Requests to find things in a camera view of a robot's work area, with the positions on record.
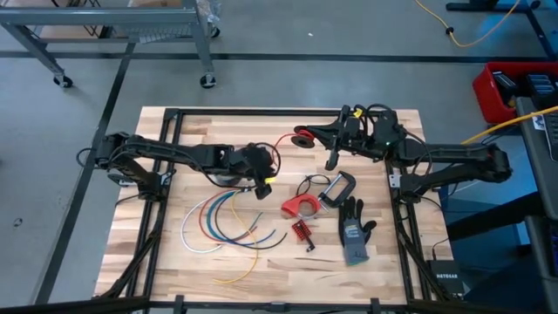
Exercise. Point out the black grey work glove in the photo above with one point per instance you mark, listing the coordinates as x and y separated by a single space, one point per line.
355 235

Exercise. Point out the red tape dispenser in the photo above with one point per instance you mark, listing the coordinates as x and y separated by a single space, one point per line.
292 205

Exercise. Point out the grey desk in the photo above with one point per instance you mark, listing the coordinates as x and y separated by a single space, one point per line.
545 174

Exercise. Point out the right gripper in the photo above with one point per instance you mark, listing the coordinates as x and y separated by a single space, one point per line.
375 135

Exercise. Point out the red bit holder block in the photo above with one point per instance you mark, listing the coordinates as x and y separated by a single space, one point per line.
300 230

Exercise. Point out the red plastic crate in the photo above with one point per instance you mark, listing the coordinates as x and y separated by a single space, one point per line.
484 96

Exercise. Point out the black Netgear network switch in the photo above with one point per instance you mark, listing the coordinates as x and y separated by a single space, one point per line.
445 279

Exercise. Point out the black C-clamp silver screw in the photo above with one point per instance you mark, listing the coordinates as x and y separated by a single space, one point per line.
351 185

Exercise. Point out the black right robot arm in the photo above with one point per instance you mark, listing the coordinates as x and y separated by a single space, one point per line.
453 154

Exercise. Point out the black plastic spool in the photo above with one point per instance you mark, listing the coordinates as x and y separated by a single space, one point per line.
301 143

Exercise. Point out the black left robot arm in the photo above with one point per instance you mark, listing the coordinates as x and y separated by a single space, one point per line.
174 152

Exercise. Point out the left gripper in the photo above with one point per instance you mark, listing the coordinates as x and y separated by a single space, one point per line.
257 172

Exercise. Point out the wooden workbench grey legs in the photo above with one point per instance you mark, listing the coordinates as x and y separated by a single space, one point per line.
87 16

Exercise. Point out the black device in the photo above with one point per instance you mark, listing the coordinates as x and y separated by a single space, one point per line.
505 85
540 85

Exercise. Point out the black aluminium table frame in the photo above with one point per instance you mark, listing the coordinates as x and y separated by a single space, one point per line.
279 112

